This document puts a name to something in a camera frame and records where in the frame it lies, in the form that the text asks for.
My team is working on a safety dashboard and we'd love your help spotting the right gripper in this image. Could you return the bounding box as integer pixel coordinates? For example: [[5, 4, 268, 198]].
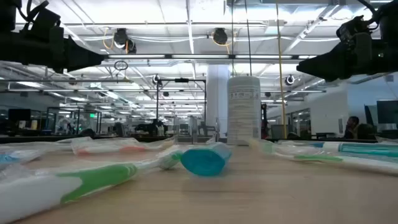
[[296, 32, 398, 82]]

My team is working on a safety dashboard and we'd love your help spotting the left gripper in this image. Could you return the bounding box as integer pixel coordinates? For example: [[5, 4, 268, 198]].
[[21, 26, 105, 74]]

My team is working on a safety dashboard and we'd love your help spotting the blue toothbrush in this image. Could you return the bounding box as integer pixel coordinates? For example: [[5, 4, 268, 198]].
[[0, 144, 47, 170], [276, 139, 326, 149]]

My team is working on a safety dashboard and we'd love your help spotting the teal packaged toothbrush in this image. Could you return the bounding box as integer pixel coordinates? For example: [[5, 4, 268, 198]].
[[322, 140, 398, 164]]

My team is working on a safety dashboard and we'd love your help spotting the green toothbrush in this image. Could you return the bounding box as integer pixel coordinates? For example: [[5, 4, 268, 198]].
[[248, 138, 398, 175], [0, 148, 184, 223]]

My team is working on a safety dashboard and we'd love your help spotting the blue mouthwash bottle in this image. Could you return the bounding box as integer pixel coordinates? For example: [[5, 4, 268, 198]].
[[180, 142, 233, 178]]

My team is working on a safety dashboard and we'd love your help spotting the person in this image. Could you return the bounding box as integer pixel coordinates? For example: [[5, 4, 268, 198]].
[[343, 116, 377, 140]]

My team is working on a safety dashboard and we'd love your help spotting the black computer monitor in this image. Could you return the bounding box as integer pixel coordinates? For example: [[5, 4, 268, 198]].
[[376, 99, 398, 131], [8, 108, 32, 122]]

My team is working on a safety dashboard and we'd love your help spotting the white wipes canister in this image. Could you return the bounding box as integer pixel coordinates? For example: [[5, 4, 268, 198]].
[[226, 76, 262, 146]]

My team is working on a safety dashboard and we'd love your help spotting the long ceiling light bar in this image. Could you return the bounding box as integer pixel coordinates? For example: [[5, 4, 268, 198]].
[[105, 53, 317, 60]]

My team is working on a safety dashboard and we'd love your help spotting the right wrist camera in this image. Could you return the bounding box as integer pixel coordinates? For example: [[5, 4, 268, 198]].
[[335, 15, 376, 43]]

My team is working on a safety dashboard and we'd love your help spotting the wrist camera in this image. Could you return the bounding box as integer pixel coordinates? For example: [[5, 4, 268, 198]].
[[335, 15, 376, 43], [29, 6, 62, 40]]

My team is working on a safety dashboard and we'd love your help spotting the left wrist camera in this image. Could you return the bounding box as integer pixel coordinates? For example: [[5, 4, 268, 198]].
[[29, 6, 62, 40]]

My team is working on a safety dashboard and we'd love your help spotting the black aluminium table frame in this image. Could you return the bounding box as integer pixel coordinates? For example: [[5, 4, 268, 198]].
[[0, 134, 379, 144]]

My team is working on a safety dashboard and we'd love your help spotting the black hanging cable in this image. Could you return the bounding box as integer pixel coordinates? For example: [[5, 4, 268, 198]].
[[244, 0, 253, 77]]

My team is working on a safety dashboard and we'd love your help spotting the black metal frame rig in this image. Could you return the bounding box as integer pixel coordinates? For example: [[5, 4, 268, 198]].
[[156, 78, 207, 125]]

